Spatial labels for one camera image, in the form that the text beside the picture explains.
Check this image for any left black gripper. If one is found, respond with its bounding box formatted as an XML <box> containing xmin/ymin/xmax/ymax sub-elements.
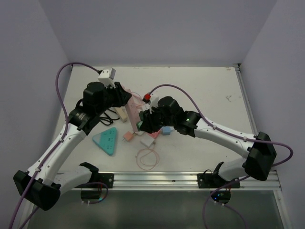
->
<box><xmin>95</xmin><ymin>81</ymin><xmax>130</xmax><ymax>114</ymax></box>

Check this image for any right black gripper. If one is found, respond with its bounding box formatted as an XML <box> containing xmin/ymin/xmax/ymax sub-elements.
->
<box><xmin>141</xmin><ymin>105</ymin><xmax>176</xmax><ymax>134</ymax></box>

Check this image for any blue plug adapter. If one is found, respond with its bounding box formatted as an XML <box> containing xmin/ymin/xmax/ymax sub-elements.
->
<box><xmin>161</xmin><ymin>126</ymin><xmax>172</xmax><ymax>136</ymax></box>

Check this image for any beige power strip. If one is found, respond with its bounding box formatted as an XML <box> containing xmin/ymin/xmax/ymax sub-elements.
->
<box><xmin>114</xmin><ymin>107</ymin><xmax>128</xmax><ymax>122</ymax></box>

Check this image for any pink plug adapter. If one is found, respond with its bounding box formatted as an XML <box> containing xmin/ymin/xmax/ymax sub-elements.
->
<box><xmin>148</xmin><ymin>130</ymin><xmax>160</xmax><ymax>139</ymax></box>

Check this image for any mint green plug adapter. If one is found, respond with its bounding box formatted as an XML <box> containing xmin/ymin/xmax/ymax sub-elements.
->
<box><xmin>137</xmin><ymin>121</ymin><xmax>142</xmax><ymax>131</ymax></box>

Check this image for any white plug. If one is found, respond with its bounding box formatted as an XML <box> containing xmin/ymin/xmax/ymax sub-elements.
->
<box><xmin>134</xmin><ymin>131</ymin><xmax>144</xmax><ymax>136</ymax></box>

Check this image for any white usb charger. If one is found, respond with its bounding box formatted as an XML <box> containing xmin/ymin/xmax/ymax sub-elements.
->
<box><xmin>140</xmin><ymin>135</ymin><xmax>155</xmax><ymax>148</ymax></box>

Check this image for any pink plug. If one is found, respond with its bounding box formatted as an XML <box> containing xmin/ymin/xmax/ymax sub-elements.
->
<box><xmin>122</xmin><ymin>131</ymin><xmax>134</xmax><ymax>142</ymax></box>

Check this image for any teal triangular socket adapter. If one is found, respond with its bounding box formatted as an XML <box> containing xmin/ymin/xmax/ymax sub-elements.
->
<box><xmin>92</xmin><ymin>127</ymin><xmax>118</xmax><ymax>156</ymax></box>

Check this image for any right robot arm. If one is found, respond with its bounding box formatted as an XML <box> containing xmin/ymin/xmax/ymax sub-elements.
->
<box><xmin>138</xmin><ymin>96</ymin><xmax>276</xmax><ymax>187</ymax></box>

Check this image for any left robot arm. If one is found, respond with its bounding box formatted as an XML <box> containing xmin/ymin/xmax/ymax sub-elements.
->
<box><xmin>13</xmin><ymin>82</ymin><xmax>132</xmax><ymax>211</ymax></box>

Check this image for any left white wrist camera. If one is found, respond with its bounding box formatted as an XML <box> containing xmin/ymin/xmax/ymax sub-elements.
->
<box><xmin>98</xmin><ymin>68</ymin><xmax>116</xmax><ymax>87</ymax></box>

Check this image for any aluminium front rail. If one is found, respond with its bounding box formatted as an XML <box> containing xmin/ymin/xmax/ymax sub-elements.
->
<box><xmin>59</xmin><ymin>170</ymin><xmax>279</xmax><ymax>191</ymax></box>

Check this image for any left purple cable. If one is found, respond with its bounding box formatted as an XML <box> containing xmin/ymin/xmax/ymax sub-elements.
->
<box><xmin>9</xmin><ymin>62</ymin><xmax>101</xmax><ymax>229</ymax></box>

